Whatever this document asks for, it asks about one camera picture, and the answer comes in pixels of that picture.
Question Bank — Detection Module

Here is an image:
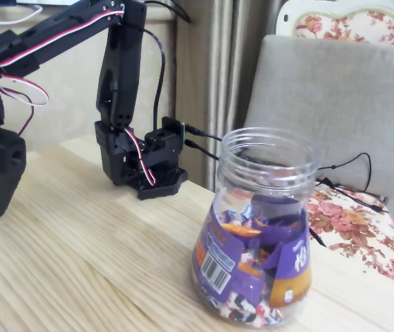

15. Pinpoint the thin black looped cable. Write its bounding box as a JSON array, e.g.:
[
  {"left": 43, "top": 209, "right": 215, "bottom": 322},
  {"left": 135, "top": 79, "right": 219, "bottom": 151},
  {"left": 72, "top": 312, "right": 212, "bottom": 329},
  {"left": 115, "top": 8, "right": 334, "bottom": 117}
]
[{"left": 143, "top": 28, "right": 166, "bottom": 131}]

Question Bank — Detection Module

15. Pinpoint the white cable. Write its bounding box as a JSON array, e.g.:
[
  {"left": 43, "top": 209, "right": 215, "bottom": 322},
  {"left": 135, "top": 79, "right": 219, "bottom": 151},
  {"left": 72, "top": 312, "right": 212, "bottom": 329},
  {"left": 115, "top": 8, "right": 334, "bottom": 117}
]
[{"left": 0, "top": 3, "right": 43, "bottom": 25}]

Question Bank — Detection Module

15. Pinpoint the white device edge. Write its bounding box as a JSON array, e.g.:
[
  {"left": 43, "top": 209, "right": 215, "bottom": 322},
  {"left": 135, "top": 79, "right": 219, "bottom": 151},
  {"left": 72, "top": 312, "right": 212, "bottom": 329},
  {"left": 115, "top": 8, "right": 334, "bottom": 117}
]
[{"left": 16, "top": 0, "right": 80, "bottom": 7}]

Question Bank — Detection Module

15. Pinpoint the clear plastic candy jar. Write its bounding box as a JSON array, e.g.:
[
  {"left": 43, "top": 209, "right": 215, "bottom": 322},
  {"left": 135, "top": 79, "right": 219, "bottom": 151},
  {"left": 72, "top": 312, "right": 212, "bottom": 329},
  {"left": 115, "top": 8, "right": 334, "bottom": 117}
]
[{"left": 191, "top": 127, "right": 319, "bottom": 328}]

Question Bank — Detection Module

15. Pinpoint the floral upholstered white chair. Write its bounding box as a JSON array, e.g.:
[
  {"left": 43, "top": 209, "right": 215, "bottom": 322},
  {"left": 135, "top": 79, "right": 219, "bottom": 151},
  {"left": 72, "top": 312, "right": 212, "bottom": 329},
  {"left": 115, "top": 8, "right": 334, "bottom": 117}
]
[{"left": 274, "top": 0, "right": 394, "bottom": 290}]

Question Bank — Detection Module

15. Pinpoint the black USB plug cable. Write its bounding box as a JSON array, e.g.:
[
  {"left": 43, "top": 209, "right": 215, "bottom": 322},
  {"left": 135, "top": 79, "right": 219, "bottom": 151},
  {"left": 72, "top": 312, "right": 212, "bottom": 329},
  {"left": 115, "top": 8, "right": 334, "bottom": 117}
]
[{"left": 186, "top": 139, "right": 391, "bottom": 212}]

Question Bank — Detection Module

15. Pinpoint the black power plug cable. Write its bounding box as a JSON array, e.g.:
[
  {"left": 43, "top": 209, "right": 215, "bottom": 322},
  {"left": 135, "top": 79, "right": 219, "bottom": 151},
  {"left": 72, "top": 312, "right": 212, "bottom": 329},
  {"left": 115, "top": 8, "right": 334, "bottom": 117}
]
[{"left": 187, "top": 124, "right": 373, "bottom": 192}]

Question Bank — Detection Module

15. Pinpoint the beige curtain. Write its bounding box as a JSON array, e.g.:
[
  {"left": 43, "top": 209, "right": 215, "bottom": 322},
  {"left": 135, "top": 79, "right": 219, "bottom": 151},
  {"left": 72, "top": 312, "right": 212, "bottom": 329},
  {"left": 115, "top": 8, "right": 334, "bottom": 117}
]
[{"left": 174, "top": 0, "right": 288, "bottom": 193}]

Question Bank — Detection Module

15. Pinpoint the grey cushion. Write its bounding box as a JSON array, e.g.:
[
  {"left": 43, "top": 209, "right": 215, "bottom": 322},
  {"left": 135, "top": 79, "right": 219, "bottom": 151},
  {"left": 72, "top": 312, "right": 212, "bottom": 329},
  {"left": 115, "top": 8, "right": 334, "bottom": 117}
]
[{"left": 243, "top": 33, "right": 394, "bottom": 201}]

